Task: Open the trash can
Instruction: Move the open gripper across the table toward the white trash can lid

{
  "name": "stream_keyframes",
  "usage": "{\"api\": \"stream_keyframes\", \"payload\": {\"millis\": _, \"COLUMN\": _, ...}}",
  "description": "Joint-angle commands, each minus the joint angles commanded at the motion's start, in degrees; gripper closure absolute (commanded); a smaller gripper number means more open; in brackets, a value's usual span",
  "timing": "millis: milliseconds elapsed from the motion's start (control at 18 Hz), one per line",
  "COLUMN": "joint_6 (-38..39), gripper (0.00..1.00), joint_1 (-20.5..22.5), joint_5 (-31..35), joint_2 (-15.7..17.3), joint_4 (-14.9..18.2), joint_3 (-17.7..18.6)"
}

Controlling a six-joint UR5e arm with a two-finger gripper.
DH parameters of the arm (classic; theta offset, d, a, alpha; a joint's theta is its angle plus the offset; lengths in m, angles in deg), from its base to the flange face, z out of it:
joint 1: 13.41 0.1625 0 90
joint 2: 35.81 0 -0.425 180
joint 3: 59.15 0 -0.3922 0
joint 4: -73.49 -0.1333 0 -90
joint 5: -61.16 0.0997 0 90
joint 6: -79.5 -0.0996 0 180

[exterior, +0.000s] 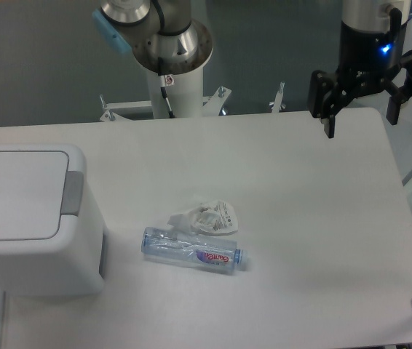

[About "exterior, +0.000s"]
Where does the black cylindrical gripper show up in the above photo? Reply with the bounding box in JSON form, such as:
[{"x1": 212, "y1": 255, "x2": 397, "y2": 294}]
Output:
[{"x1": 308, "y1": 23, "x2": 412, "y2": 139}]

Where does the white push-button trash can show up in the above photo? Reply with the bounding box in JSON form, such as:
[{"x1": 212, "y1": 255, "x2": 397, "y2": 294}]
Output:
[{"x1": 0, "y1": 144, "x2": 106, "y2": 297}]

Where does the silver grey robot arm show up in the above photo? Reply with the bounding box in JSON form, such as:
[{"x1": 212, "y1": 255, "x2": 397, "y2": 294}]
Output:
[{"x1": 92, "y1": 1, "x2": 412, "y2": 137}]

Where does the silver clamp screw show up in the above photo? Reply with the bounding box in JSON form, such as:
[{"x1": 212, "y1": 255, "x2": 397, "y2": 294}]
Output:
[{"x1": 269, "y1": 81, "x2": 286, "y2": 113}]

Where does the crumpled white plastic wrapper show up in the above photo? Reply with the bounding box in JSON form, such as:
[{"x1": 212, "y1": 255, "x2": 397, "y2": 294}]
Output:
[{"x1": 167, "y1": 200, "x2": 239, "y2": 236}]

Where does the clear plastic water bottle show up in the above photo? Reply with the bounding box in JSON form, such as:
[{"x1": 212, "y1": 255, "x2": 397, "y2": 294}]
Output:
[{"x1": 140, "y1": 227, "x2": 249, "y2": 274}]

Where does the white metal mounting bracket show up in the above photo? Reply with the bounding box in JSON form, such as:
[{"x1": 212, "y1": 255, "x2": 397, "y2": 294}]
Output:
[{"x1": 99, "y1": 86, "x2": 232, "y2": 122}]

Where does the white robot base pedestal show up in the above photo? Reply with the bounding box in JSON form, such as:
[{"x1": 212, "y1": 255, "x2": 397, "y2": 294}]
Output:
[{"x1": 146, "y1": 58, "x2": 204, "y2": 119}]

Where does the black cable on pedestal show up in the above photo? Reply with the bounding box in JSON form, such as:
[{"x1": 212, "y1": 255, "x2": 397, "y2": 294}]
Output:
[{"x1": 157, "y1": 57, "x2": 176, "y2": 119}]

